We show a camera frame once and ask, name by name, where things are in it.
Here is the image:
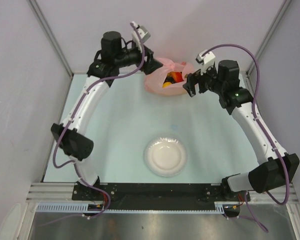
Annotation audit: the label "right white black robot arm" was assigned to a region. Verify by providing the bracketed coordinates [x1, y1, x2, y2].
[183, 59, 300, 201]

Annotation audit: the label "black fake grapes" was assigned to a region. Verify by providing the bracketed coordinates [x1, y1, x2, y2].
[164, 75, 180, 84]

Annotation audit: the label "left aluminium frame post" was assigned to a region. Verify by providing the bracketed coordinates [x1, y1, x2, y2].
[26, 0, 74, 77]

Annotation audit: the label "right aluminium frame post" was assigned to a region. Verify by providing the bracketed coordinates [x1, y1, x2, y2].
[245, 0, 293, 76]

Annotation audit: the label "white paper plate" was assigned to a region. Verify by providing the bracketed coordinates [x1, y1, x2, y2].
[143, 135, 188, 178]

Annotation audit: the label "white slotted cable duct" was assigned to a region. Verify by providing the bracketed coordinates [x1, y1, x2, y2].
[36, 201, 227, 215]

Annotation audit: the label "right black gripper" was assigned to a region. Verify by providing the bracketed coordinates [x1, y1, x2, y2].
[183, 61, 225, 97]

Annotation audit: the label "yellow fake lemon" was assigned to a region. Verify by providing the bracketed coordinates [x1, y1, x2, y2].
[162, 82, 172, 88]

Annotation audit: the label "aluminium frame post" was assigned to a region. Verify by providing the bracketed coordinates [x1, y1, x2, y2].
[245, 0, 293, 76]
[26, 0, 74, 77]

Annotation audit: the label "aluminium front rail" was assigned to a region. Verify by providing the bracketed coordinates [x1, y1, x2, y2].
[26, 182, 300, 204]

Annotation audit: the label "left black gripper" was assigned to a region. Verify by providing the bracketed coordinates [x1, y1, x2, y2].
[115, 42, 163, 76]

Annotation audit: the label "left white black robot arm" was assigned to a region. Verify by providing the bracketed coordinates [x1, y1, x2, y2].
[50, 26, 163, 200]

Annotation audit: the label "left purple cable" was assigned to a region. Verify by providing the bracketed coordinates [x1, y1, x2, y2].
[37, 21, 147, 227]

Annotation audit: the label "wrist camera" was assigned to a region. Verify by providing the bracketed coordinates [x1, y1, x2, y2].
[195, 50, 216, 75]
[130, 21, 151, 53]

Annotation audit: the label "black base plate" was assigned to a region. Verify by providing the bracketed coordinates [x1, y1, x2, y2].
[71, 182, 251, 211]

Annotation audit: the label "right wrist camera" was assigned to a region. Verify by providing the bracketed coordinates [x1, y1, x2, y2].
[195, 50, 216, 75]

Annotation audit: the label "red orange fake mango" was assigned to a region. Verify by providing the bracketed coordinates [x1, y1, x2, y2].
[170, 72, 184, 83]

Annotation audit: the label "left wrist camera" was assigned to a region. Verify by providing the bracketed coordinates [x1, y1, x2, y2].
[130, 21, 151, 53]

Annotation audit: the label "pink plastic bag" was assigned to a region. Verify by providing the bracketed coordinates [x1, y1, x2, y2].
[144, 58, 195, 96]

